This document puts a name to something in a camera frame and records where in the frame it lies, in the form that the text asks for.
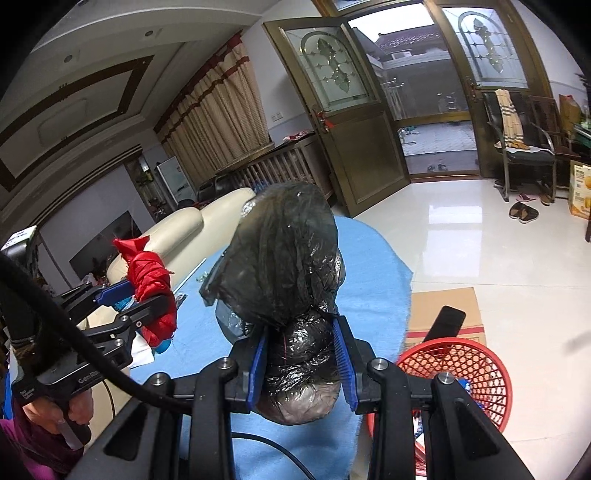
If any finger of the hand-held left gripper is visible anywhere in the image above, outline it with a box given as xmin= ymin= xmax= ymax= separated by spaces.
xmin=78 ymin=293 xmax=172 ymax=345
xmin=58 ymin=277 xmax=138 ymax=320

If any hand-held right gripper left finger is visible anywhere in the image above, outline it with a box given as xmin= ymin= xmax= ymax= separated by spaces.
xmin=90 ymin=332 xmax=269 ymax=480

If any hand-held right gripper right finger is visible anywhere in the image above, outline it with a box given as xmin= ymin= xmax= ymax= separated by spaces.
xmin=330 ymin=316 xmax=536 ymax=480

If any red plastic bag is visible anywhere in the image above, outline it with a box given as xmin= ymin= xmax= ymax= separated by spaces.
xmin=113 ymin=235 xmax=179 ymax=350

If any red mesh basket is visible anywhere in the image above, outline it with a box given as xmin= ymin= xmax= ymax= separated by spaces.
xmin=366 ymin=336 xmax=514 ymax=479

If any black plastic bag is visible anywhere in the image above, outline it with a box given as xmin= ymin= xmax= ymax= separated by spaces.
xmin=199 ymin=181 xmax=348 ymax=425

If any person's left forearm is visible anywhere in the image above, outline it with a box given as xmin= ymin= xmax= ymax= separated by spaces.
xmin=0 ymin=406 xmax=85 ymax=480

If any person's left hand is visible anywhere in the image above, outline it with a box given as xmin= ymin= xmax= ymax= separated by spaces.
xmin=22 ymin=391 xmax=94 ymax=437

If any white tissue stack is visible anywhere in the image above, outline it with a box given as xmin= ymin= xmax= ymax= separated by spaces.
xmin=128 ymin=335 xmax=156 ymax=371

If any black television screen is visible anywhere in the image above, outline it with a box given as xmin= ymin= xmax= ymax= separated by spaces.
xmin=69 ymin=211 xmax=144 ymax=280

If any beige leather sofa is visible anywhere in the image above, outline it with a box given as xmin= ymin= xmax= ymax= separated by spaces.
xmin=105 ymin=186 xmax=257 ymax=288

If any plant shelf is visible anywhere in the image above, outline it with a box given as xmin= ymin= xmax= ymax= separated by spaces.
xmin=136 ymin=158 xmax=170 ymax=219

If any black flat device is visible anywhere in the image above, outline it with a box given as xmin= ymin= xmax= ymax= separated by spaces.
xmin=421 ymin=305 xmax=467 ymax=345

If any cardboard box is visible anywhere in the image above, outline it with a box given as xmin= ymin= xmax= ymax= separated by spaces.
xmin=403 ymin=286 xmax=488 ymax=352

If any white standing air conditioner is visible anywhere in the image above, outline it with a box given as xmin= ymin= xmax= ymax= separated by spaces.
xmin=154 ymin=156 xmax=197 ymax=209

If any radiator cover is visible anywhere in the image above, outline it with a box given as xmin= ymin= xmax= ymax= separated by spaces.
xmin=216 ymin=136 xmax=334 ymax=205

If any beige striped curtain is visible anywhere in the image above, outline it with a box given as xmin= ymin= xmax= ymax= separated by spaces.
xmin=154 ymin=31 xmax=271 ymax=186

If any brown slippers pair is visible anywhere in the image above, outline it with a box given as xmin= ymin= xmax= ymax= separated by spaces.
xmin=508 ymin=202 xmax=540 ymax=225

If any brown glass-panel door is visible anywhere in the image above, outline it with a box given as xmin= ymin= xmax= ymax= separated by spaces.
xmin=262 ymin=17 xmax=413 ymax=219
xmin=424 ymin=0 xmax=556 ymax=177

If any black metal chair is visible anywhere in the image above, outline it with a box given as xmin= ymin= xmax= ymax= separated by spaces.
xmin=482 ymin=90 xmax=558 ymax=205

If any yellow carton box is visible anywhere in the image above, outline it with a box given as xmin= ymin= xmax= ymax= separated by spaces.
xmin=568 ymin=161 xmax=591 ymax=219

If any striped scarf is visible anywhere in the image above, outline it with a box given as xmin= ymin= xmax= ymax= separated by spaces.
xmin=493 ymin=89 xmax=526 ymax=149

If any dark wooden chair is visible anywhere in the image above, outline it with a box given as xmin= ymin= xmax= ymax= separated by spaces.
xmin=526 ymin=95 xmax=574 ymax=155

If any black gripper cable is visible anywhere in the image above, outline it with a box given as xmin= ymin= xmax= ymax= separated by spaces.
xmin=0 ymin=251 xmax=197 ymax=408

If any thin black cable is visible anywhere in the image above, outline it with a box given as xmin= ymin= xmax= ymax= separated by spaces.
xmin=230 ymin=431 xmax=320 ymax=480

